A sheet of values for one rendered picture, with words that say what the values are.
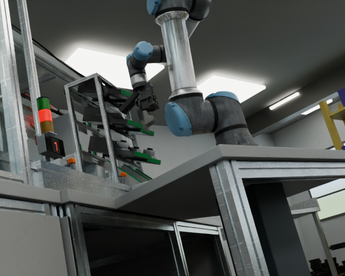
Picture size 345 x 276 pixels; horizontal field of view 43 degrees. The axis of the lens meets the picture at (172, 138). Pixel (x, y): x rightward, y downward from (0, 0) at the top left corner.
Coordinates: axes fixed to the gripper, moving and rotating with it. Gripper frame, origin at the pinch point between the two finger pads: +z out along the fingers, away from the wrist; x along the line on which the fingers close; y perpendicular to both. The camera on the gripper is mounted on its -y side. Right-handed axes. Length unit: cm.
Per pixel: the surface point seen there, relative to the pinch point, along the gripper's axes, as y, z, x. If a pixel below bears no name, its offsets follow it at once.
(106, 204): 6, 40, -62
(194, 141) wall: -114, -171, 588
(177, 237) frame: 5.0, 47.3, -6.9
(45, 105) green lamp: -30.0, -14.0, -25.8
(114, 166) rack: -23.7, 6.6, 14.0
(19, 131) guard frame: 2, 24, -88
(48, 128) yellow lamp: -30.1, -4.3, -25.8
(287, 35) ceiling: 89, -197, 367
